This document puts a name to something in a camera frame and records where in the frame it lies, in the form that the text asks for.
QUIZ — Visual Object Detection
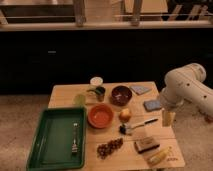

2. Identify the dark brown bowl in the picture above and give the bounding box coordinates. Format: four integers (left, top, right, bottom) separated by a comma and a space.
110, 85, 132, 106

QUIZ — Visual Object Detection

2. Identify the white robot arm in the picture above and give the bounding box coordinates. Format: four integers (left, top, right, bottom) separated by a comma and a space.
158, 63, 213, 127

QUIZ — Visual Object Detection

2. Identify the blue sponge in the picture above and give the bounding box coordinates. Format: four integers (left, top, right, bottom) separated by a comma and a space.
143, 100, 162, 112

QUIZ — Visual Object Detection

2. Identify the yellow apple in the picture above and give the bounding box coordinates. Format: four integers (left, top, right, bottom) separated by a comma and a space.
119, 108, 131, 122

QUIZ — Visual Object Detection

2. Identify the orange bowl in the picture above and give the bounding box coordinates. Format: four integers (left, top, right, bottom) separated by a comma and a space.
87, 104, 114, 129

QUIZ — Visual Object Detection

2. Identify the bunch of dark grapes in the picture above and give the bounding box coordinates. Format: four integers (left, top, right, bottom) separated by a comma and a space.
97, 138, 123, 159

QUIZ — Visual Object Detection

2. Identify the dark green mug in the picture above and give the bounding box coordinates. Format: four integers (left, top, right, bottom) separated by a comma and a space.
89, 86, 106, 102

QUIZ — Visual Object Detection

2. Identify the white cup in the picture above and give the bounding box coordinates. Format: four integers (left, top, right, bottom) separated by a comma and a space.
90, 77, 103, 86

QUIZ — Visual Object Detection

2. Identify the metal fork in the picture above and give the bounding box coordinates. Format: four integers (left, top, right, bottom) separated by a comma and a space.
71, 123, 78, 154

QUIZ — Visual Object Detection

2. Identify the green plastic tray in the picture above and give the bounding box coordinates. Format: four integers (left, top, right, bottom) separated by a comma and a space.
26, 107, 86, 171

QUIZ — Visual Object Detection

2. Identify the black handled dish brush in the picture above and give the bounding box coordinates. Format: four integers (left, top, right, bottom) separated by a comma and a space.
119, 118, 158, 135

